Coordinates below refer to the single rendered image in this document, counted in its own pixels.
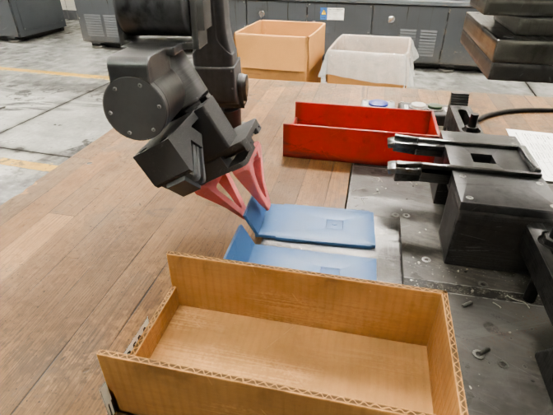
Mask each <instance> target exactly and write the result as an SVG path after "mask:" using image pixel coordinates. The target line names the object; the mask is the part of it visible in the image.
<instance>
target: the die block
mask: <svg viewBox="0 0 553 415"><path fill-rule="evenodd" d="M434 163H440V164H447V163H446V160H445V157H444V152H443V154H442V157H437V156H436V157H435V158H434ZM430 189H431V194H432V199H433V203H436V204H443V205H445V207H444V213H443V216H442V220H441V223H440V227H439V239H440V244H441V249H442V254H443V258H444V263H445V264H452V265H457V266H464V267H470V268H482V269H489V270H495V271H501V272H507V273H519V274H526V275H530V273H529V271H528V269H527V266H526V264H525V262H524V260H523V256H522V255H521V252H520V250H519V248H518V246H519V243H520V241H521V239H522V237H523V233H524V231H525V228H526V226H527V225H528V224H530V223H532V222H540V223H547V224H552V225H553V220H548V219H541V218H533V217H519V216H511V215H504V214H495V213H488V212H473V211H466V210H459V209H458V203H457V200H456V197H455V193H454V191H453V185H452V182H451V179H450V180H449V183H448V184H436V183H430Z"/></svg>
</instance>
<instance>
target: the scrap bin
mask: <svg viewBox="0 0 553 415"><path fill-rule="evenodd" d="M396 133H397V134H403V135H408V136H413V137H419V138H439V135H440V133H439V127H438V124H437V121H436V118H435V113H434V111H433V110H409V109H398V108H386V107H374V106H362V105H339V104H328V103H316V102H303V101H296V102H295V118H294V120H293V122H292V124H285V123H284V124H283V156H288V157H296V158H305V159H314V160H323V161H340V162H348V163H357V164H366V165H375V166H388V161H420V162H431V163H434V160H435V156H419V155H412V154H407V153H402V152H394V151H393V149H392V148H388V138H390V137H395V134H396Z"/></svg>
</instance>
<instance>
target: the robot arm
mask: <svg viewBox="0 0 553 415"><path fill-rule="evenodd" d="M113 5H114V13H115V18H116V23H117V27H118V37H119V41H120V46H121V48H122V50H120V51H118V52H116V53H114V54H111V55H110V56H108V58H107V61H106V64H107V69H108V74H109V81H110V84H109V85H108V86H107V87H106V89H105V92H104V95H103V100H102V101H103V110H104V112H105V117H106V118H107V120H108V121H109V123H110V124H111V126H112V127H113V128H114V129H115V130H116V131H117V132H119V133H120V134H122V135H123V136H124V137H126V138H130V139H133V140H138V141H144V140H149V139H150V141H149V142H148V143H147V144H146V145H145V146H144V147H143V148H142V149H141V150H140V151H139V152H138V153H137V154H136V155H135V156H134V157H133V159H134V160H135V161H136V163H137V164H138V165H139V166H140V167H141V169H142V170H143V172H144V173H145V174H146V176H147V177H148V178H149V180H150V181H151V182H152V183H153V184H154V186H156V187H157V188H159V187H164V188H166V189H168V190H170V191H172V192H174V193H176V194H178V195H180V196H183V197H184V196H186V195H188V194H191V193H193V192H194V193H195V194H196V195H198V196H201V197H203V198H205V199H207V200H210V201H212V202H214V203H216V204H219V205H221V206H222V207H224V208H227V209H228V210H230V211H232V212H233V213H234V214H236V215H237V216H239V217H241V218H243V219H244V217H243V215H244V211H245V209H246V206H245V204H244V201H243V199H242V198H241V196H240V194H239V191H238V189H237V188H236V186H235V183H234V181H233V180H232V178H231V176H230V173H229V172H231V171H232V172H233V174H234V176H235V177H236V178H237V179H238V181H239V182H240V183H241V184H242V185H243V186H244V187H245V188H246V189H247V190H248V191H249V192H250V193H251V194H252V196H253V197H254V198H255V199H256V200H257V201H258V202H259V204H260V205H261V206H263V207H264V208H265V209H266V210H267V211H268V210H269V209H270V206H271V202H270V198H269V195H268V191H267V186H266V183H265V179H264V173H263V155H262V146H261V144H260V142H259V141H257V142H254V141H253V139H252V136H253V134H255V135H256V134H258V133H259V132H260V130H261V126H260V124H259V123H258V121H257V119H256V118H255V119H251V120H249V121H248V122H242V120H241V108H243V109H244V107H245V106H246V104H247V102H248V95H249V78H248V75H247V74H243V73H241V63H240V57H237V48H236V47H235V42H234V39H233V35H232V31H231V26H230V11H229V0H113ZM185 49H193V54H192V56H193V65H192V63H191V62H190V60H189V59H188V56H187V55H186V53H185V52H184V50H185ZM218 183H220V185H221V186H222V187H223V188H224V189H225V191H226V192H227V193H228V194H229V195H230V196H231V197H232V199H233V200H234V202H235V203H234V202H233V201H231V200H230V199H229V198H227V197H226V196H225V195H224V194H223V193H222V192H221V191H220V190H218V189H217V187H216V186H217V185H218ZM244 220H245V219H244Z"/></svg>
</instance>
